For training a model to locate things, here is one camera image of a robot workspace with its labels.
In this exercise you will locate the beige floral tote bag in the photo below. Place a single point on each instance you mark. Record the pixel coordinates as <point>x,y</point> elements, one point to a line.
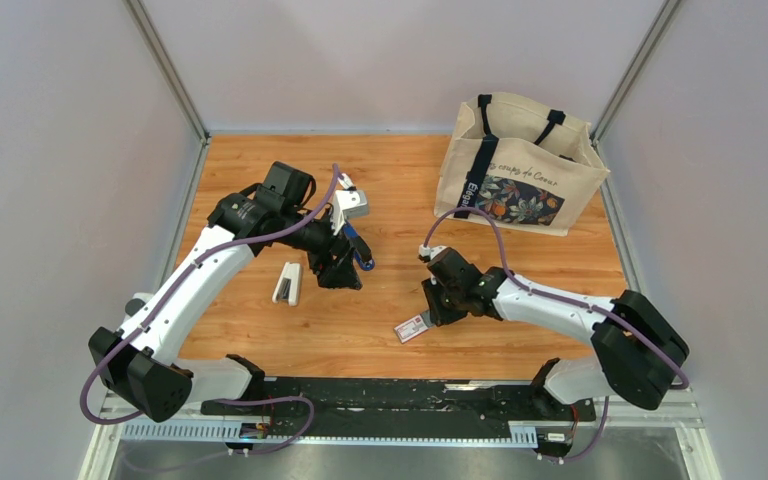
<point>528,167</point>

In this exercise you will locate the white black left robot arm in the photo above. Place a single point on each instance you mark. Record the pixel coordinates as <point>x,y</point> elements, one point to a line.
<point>140,361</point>

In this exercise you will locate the aluminium frame rail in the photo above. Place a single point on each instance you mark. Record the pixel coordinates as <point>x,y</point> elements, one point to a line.
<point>678,413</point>

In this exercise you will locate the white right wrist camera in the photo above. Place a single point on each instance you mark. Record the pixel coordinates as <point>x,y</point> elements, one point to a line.
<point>427,253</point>

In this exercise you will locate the blue stapler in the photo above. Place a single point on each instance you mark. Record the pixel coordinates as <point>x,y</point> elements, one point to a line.
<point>363,254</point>

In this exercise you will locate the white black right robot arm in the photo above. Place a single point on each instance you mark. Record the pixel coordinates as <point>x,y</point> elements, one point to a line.
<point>637,354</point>

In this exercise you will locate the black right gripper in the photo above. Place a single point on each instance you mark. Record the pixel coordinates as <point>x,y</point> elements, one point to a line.
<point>439,315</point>

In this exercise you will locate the white stapler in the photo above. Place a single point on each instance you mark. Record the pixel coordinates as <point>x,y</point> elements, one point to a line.
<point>288,286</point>

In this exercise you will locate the red white staple box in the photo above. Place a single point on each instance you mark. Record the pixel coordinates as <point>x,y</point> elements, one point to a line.
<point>414,327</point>

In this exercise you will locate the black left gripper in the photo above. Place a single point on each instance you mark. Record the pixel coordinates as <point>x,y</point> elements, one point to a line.
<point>339,272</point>

